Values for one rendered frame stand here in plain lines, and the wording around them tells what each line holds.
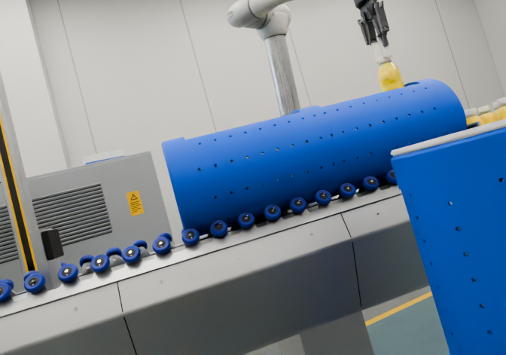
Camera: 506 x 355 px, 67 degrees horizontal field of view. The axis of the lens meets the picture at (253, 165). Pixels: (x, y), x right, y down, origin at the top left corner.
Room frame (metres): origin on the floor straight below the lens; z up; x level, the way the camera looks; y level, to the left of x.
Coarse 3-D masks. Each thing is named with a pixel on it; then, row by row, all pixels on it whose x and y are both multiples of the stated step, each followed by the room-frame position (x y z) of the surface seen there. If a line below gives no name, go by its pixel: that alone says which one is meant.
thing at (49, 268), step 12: (48, 228) 1.04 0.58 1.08; (36, 240) 0.97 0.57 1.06; (48, 240) 0.98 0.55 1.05; (60, 240) 1.06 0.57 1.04; (36, 252) 0.96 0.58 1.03; (48, 252) 0.97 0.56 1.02; (60, 252) 1.04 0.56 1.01; (48, 264) 0.97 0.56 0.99; (60, 264) 1.06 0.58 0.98; (48, 276) 0.97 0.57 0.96; (48, 288) 0.97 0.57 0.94
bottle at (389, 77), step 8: (384, 64) 1.23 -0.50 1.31; (392, 64) 1.22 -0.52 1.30; (384, 72) 1.22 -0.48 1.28; (392, 72) 1.21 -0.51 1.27; (400, 72) 1.22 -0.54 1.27; (384, 80) 1.22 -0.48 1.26; (392, 80) 1.21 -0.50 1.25; (400, 80) 1.21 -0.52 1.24; (384, 88) 1.23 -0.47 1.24; (392, 88) 1.21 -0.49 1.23
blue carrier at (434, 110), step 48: (384, 96) 1.13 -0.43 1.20; (432, 96) 1.13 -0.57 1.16; (192, 144) 1.01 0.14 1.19; (240, 144) 1.01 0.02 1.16; (288, 144) 1.02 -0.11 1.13; (336, 144) 1.04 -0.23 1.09; (384, 144) 1.08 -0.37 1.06; (192, 192) 0.96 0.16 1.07; (240, 192) 0.99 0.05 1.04; (288, 192) 1.04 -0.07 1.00; (336, 192) 1.12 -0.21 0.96
